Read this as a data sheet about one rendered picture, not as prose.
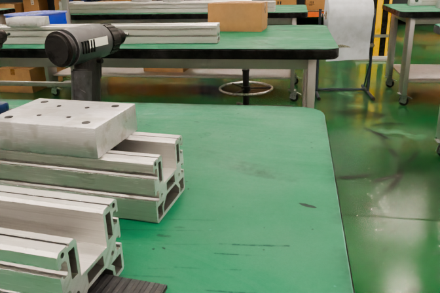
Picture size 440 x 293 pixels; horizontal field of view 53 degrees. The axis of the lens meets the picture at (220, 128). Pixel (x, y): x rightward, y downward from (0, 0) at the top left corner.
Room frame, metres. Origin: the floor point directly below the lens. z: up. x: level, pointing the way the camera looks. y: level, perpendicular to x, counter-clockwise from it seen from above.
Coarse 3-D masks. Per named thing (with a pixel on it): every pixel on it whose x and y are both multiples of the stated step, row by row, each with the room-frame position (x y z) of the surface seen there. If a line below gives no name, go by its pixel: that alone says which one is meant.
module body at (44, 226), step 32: (0, 192) 0.41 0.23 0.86; (32, 192) 0.41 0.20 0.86; (0, 224) 0.41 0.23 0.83; (32, 224) 0.39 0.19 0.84; (64, 224) 0.38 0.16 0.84; (96, 224) 0.37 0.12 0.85; (0, 256) 0.32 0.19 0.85; (32, 256) 0.31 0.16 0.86; (64, 256) 0.31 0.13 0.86; (96, 256) 0.36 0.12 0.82; (0, 288) 0.33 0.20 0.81; (32, 288) 0.31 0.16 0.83; (64, 288) 0.30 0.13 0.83
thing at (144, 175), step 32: (0, 160) 0.56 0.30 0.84; (32, 160) 0.53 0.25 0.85; (64, 160) 0.52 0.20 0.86; (96, 160) 0.51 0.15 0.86; (128, 160) 0.50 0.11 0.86; (160, 160) 0.51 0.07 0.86; (64, 192) 0.52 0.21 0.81; (96, 192) 0.52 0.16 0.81; (128, 192) 0.49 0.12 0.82; (160, 192) 0.50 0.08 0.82
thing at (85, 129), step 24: (0, 120) 0.54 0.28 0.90; (24, 120) 0.54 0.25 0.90; (48, 120) 0.53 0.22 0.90; (72, 120) 0.53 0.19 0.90; (96, 120) 0.53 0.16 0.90; (120, 120) 0.56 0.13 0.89; (0, 144) 0.54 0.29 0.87; (24, 144) 0.53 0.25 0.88; (48, 144) 0.52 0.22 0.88; (72, 144) 0.51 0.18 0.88; (96, 144) 0.50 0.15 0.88
